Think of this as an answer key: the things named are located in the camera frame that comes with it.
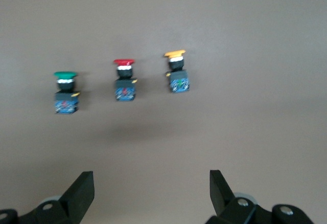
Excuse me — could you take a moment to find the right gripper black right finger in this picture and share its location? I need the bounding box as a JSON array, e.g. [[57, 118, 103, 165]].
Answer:
[[205, 170, 258, 224]]

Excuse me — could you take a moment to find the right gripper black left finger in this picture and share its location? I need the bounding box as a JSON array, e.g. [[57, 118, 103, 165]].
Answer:
[[20, 171, 95, 224]]

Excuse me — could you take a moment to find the yellow mushroom push button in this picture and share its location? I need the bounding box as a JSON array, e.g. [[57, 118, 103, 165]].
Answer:
[[163, 49, 190, 94]]

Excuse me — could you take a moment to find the green mushroom push button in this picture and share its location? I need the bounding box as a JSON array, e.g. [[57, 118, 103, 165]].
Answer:
[[53, 71, 80, 115]]

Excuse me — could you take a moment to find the red mushroom push button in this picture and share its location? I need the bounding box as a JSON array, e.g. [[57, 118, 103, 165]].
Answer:
[[113, 58, 138, 102]]

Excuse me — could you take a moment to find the brown table cover mat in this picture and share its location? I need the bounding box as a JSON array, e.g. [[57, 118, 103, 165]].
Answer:
[[0, 0, 327, 224]]

